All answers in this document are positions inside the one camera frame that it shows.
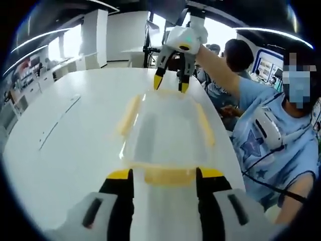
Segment person in blue shirt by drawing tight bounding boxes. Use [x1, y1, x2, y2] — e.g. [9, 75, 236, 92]
[230, 75, 319, 214]

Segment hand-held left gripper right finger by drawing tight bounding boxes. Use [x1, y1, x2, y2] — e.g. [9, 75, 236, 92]
[195, 166, 279, 241]

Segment black tripod stand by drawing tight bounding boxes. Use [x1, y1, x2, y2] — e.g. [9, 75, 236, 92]
[142, 10, 161, 68]

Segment clear storage box lid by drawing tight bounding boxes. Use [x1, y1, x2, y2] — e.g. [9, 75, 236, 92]
[117, 89, 216, 171]

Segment white ceiling light strip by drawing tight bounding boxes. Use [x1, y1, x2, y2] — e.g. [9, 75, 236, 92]
[11, 27, 74, 54]
[235, 27, 314, 50]

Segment black device cable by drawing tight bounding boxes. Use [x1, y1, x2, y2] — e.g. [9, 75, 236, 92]
[240, 143, 308, 201]

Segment white storage shelves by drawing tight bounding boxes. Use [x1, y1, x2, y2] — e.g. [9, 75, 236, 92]
[9, 54, 44, 101]

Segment white worn device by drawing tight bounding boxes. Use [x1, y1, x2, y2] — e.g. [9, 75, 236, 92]
[253, 106, 283, 149]

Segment clear plastic storage box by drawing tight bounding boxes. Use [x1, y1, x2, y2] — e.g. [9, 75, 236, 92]
[116, 88, 217, 188]

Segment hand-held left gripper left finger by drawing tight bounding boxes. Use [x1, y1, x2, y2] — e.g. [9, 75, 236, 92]
[46, 168, 135, 241]

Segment blue framed display shelf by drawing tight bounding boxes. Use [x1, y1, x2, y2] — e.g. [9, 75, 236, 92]
[255, 48, 284, 86]

